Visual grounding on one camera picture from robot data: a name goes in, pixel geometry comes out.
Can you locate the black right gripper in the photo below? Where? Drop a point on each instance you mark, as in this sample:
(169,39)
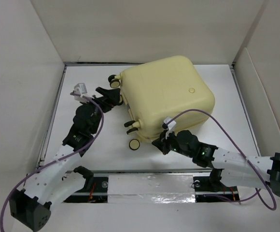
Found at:
(161,143)

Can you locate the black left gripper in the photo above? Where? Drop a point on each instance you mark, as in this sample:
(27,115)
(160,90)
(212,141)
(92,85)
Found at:
(111,96)

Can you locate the yellow hard-shell suitcase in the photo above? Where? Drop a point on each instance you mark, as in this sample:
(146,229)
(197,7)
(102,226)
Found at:
(157,91)

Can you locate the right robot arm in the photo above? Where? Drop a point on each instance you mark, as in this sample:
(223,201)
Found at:
(228,168)

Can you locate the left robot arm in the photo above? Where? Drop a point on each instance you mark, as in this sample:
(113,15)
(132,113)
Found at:
(55,181)

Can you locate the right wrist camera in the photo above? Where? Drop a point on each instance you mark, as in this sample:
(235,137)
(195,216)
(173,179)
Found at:
(169,125)

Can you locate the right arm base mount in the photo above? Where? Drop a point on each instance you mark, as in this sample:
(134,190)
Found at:
(207,192)

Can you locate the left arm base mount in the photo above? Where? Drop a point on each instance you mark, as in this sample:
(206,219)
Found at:
(95,189)

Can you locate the metal rail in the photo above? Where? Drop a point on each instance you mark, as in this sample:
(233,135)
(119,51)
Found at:
(196,171)

